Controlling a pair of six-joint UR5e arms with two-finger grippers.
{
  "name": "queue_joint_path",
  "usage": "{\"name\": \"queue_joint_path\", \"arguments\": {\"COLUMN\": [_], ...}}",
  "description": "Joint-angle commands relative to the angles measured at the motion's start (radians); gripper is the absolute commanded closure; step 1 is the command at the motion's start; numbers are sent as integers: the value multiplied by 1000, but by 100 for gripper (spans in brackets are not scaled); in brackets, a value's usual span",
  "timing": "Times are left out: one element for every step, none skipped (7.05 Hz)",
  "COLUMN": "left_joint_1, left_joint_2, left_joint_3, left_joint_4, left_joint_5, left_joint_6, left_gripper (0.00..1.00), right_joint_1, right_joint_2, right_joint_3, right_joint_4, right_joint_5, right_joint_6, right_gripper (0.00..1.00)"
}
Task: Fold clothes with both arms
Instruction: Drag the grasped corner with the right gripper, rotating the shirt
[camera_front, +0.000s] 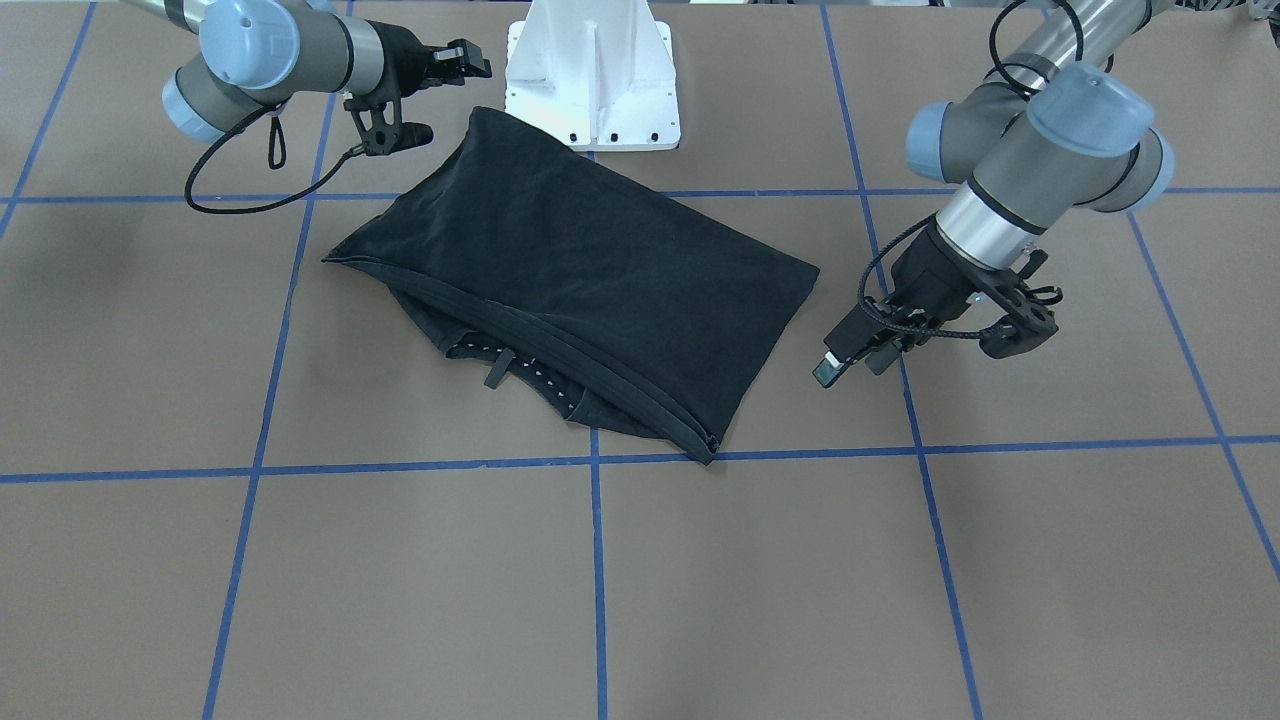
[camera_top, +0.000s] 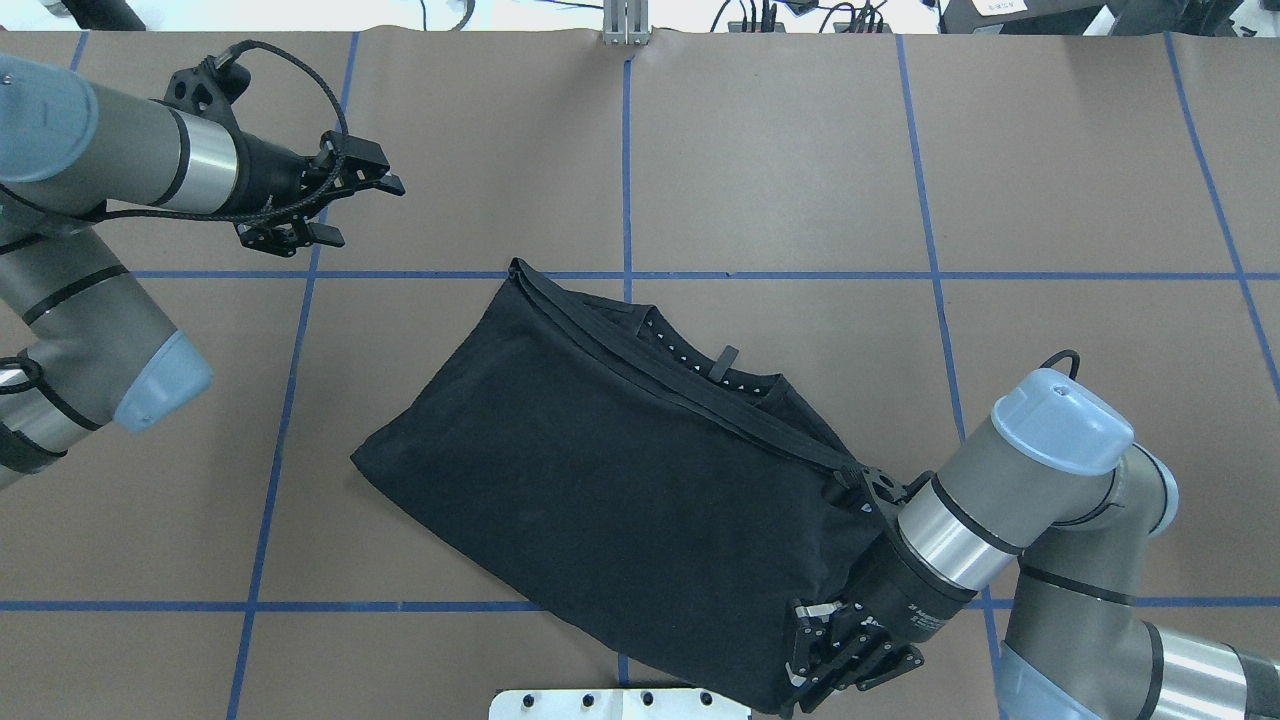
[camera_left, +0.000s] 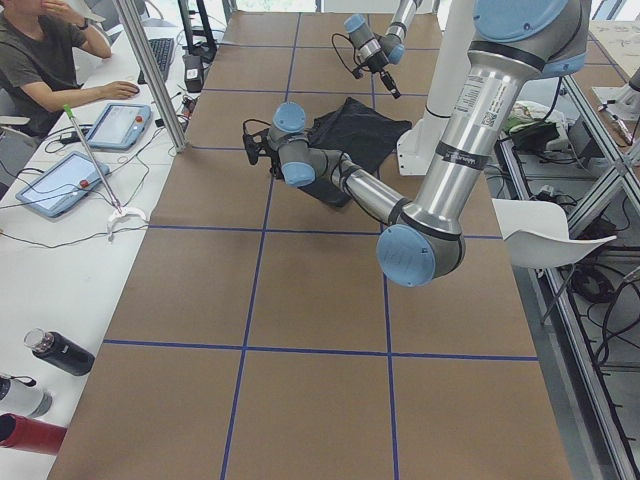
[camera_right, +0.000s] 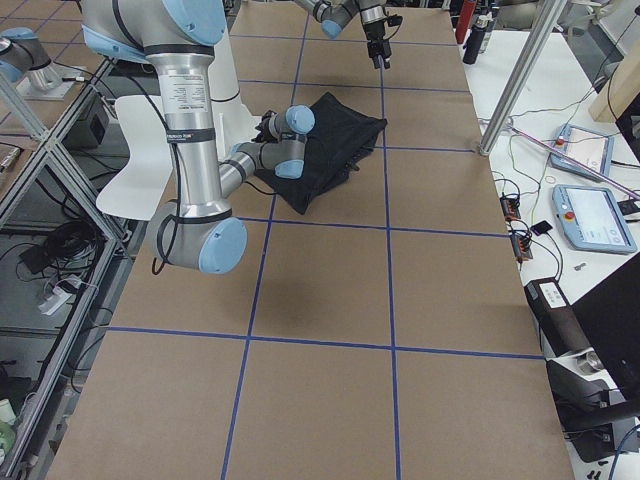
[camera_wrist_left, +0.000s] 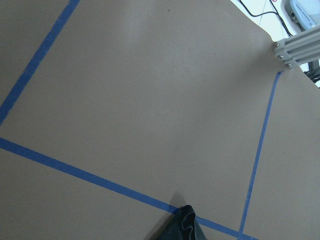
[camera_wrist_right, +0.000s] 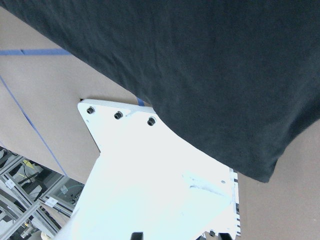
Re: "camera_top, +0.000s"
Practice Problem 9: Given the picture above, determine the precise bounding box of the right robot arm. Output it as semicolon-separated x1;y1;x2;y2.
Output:
783;365;1277;719

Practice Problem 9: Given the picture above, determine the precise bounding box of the grey aluminium post bracket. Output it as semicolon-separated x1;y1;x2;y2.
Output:
600;0;652;46

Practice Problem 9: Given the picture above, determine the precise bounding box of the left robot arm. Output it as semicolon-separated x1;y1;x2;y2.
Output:
1;40;404;487

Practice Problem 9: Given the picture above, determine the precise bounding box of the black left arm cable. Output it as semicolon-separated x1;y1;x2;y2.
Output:
0;40;351;225

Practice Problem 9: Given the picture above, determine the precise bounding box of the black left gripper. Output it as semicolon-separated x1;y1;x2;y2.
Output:
165;55;406;258

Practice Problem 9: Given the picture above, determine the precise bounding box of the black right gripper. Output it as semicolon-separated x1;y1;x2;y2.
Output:
780;468;977;716

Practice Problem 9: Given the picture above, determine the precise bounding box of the black printed t-shirt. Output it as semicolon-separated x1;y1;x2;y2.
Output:
351;259;881;714

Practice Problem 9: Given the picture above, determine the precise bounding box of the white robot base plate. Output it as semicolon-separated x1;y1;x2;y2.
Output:
488;688;753;719

